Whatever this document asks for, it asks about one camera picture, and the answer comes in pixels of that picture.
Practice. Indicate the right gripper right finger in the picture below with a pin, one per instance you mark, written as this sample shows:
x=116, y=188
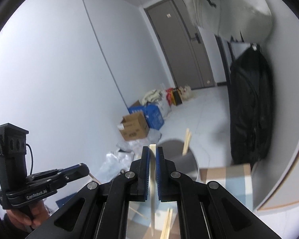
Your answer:
x=174, y=186

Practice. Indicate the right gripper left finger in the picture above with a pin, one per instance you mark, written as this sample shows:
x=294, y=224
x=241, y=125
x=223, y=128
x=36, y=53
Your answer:
x=132, y=186

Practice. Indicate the person's left hand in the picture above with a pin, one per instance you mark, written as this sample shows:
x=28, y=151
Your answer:
x=22, y=221

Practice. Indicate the clear plastic bags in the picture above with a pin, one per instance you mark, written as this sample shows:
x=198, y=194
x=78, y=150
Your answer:
x=119, y=161

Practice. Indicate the grey divided utensil holder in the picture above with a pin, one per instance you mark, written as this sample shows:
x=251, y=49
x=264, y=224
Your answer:
x=187, y=163

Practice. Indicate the navy Jordan shoe box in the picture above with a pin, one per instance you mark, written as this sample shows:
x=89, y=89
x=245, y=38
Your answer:
x=61, y=202

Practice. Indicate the wooden chopstick in pile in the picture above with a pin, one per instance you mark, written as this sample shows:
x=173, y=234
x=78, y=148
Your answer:
x=167, y=224

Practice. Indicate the brown cardboard box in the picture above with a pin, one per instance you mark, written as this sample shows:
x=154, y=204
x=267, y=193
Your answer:
x=133, y=127

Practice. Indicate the blue cardboard box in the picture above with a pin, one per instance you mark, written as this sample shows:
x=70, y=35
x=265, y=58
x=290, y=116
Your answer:
x=151, y=113

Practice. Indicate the red and black bag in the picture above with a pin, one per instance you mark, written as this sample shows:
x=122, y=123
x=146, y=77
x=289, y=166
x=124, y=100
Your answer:
x=173, y=96

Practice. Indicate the white fabric bag pile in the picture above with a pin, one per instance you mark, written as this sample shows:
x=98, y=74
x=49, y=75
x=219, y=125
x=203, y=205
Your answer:
x=158, y=98

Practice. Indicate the cream tote bag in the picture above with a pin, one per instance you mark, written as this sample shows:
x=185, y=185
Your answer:
x=186, y=92

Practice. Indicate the black backpack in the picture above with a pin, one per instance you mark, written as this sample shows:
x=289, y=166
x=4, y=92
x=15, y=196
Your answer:
x=251, y=107

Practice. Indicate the grey door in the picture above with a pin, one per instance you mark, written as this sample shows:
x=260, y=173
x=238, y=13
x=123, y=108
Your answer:
x=181, y=43

